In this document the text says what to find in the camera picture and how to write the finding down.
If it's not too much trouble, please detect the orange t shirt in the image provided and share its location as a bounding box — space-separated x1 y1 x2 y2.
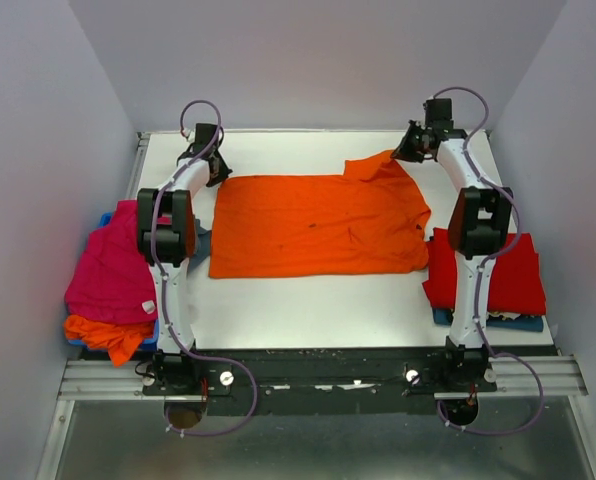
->
209 151 431 279
63 315 155 367

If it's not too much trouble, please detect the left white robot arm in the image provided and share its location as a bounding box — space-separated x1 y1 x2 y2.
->
137 123 232 355

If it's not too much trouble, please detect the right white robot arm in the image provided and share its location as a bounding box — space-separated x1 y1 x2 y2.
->
391 92 513 350

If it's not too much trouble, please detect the grey blue t shirt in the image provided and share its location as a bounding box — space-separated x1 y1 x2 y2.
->
191 218 212 266

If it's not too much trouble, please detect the folded red t shirt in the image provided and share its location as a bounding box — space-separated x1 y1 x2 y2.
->
423 228 547 316

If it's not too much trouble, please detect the magenta t shirt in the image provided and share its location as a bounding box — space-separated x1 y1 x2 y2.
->
65 200 158 325

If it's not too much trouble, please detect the blue plastic bin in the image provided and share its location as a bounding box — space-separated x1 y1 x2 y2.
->
67 212 159 352

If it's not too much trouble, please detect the folded blue t shirt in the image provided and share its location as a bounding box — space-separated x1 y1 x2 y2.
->
432 308 544 333

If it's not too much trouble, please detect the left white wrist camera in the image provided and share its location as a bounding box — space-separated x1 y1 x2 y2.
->
180 127 195 143

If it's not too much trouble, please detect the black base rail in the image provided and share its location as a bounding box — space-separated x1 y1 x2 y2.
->
142 347 497 417

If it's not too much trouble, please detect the aluminium frame rail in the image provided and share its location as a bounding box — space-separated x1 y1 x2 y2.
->
59 348 588 401

